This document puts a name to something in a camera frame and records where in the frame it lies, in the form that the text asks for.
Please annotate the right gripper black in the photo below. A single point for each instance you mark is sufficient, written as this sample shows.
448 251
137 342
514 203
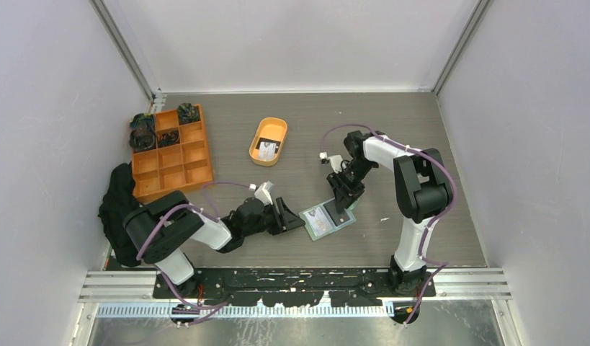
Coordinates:
353 192

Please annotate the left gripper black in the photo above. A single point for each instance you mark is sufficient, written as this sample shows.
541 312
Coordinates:
289 220

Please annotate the black credit card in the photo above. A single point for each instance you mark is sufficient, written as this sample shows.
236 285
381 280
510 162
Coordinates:
339 218

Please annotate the silver credit card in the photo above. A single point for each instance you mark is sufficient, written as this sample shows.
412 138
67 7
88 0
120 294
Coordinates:
317 222

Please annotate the green card holder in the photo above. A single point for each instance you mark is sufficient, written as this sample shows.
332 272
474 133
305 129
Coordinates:
331 232

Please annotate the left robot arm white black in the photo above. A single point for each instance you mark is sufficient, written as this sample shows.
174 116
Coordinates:
159 229

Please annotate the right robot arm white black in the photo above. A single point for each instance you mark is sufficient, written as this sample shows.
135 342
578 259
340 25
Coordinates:
424 192

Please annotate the orange oval tray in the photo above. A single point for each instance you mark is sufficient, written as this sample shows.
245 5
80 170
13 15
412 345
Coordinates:
271 128

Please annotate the orange compartment organizer box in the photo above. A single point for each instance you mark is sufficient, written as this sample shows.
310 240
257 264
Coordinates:
185 166

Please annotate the dark item middle compartment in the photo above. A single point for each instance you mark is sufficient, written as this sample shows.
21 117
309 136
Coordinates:
168 138

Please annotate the dark rolled item top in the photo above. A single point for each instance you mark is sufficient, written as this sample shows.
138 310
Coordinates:
188 113

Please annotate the dark rolled item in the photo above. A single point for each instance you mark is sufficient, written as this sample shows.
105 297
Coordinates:
143 120
141 140
188 113

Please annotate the dark rolled item left lower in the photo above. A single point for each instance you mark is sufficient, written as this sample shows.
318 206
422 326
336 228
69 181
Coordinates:
141 140

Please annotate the black cloth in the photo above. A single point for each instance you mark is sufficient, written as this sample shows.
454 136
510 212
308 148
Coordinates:
117 203

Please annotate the dark rolled item left upper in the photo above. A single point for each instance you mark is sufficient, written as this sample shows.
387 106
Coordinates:
143 120

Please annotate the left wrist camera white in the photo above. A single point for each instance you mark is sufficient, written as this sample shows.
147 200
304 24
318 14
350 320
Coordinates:
262 192

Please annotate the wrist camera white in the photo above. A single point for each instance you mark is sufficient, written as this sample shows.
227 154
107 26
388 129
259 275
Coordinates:
262 192
335 161

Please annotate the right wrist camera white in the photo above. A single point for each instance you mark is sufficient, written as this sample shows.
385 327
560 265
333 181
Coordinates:
335 161

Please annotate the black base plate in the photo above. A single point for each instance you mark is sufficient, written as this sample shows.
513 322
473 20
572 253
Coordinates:
295 287

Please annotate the white slotted cable duct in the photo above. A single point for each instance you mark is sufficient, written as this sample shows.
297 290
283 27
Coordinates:
168 310

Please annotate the aluminium frame rail left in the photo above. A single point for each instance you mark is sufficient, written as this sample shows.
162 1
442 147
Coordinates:
112 16

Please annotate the aluminium frame rail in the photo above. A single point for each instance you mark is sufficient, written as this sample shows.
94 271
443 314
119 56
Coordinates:
467 34
112 16

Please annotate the aluminium frame rail right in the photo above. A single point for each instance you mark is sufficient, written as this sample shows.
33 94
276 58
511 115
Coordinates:
467 34

